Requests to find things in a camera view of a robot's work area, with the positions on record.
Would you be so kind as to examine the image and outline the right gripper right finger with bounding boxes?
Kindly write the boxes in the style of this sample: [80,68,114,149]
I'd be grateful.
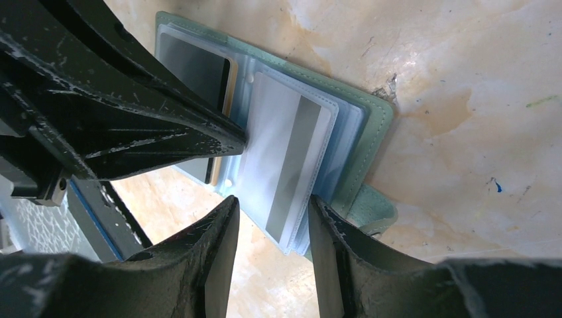
[309,195,561,317]

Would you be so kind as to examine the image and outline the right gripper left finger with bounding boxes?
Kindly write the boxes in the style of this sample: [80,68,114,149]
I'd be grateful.
[1,196,240,317]

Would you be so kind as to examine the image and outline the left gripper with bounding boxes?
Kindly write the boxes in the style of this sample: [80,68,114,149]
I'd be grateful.
[1,1,247,207]

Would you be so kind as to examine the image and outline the black credit card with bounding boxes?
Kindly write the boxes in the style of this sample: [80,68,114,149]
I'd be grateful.
[157,32,231,184]

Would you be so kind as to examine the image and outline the light blue card holder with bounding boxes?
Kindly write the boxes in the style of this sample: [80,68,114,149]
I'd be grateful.
[155,11,393,255]

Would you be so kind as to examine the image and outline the silver magnetic stripe card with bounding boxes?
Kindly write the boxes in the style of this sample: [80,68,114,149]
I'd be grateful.
[236,72,338,252]

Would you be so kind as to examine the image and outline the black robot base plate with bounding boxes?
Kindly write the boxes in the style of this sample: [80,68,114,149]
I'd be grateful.
[67,177,152,262]

